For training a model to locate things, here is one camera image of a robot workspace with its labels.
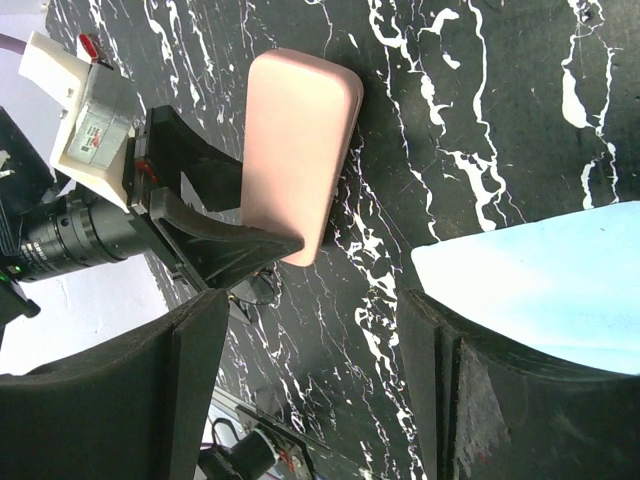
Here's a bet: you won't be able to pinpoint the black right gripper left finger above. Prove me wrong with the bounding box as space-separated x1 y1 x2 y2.
1 290 228 479

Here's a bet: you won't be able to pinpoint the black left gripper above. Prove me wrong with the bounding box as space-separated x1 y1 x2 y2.
123 105 303 292

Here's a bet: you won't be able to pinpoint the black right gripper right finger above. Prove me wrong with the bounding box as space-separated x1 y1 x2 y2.
399 290 639 479

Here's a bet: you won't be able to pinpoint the pink glasses case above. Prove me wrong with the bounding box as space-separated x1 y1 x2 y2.
240 48 364 267

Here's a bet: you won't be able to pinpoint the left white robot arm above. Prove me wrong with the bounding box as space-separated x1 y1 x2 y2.
1 105 303 323

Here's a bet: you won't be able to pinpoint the black sunglasses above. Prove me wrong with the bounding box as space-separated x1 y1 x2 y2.
226 266 277 325

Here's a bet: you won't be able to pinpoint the light blue cleaning cloth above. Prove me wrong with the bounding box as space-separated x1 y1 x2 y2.
411 201 639 375

